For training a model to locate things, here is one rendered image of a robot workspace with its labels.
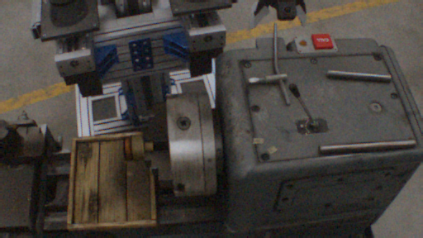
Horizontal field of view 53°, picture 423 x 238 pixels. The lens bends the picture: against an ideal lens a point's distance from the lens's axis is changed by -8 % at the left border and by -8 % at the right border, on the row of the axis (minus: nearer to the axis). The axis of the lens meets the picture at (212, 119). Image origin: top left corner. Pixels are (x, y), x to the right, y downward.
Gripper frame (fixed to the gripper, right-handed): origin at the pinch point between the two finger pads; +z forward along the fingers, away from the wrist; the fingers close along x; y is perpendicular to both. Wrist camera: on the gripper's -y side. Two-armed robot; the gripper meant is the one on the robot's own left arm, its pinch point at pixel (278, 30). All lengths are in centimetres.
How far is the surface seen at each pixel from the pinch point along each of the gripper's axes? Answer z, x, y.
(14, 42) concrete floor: 142, 152, 157
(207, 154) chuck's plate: 22.9, 21.2, -22.8
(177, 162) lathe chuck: 24.0, 29.7, -24.0
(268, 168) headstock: 17.2, 6.5, -32.2
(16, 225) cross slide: 45, 84, -31
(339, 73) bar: 14.8, -19.5, -4.5
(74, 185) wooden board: 54, 67, -13
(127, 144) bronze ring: 31, 44, -13
